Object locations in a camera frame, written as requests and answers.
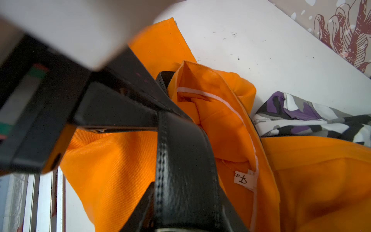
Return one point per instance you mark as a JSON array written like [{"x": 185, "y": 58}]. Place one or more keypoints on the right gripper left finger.
[{"x": 36, "y": 142}]

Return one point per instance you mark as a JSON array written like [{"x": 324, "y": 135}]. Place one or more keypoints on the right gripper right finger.
[{"x": 124, "y": 97}]

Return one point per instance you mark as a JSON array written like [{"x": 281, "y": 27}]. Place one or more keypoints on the black leather belt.
[{"x": 186, "y": 195}]

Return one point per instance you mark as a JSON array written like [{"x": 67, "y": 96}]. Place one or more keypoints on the orange trousers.
[{"x": 276, "y": 184}]

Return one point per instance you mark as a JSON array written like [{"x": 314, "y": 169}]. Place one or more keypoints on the purple camouflage trousers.
[{"x": 284, "y": 114}]

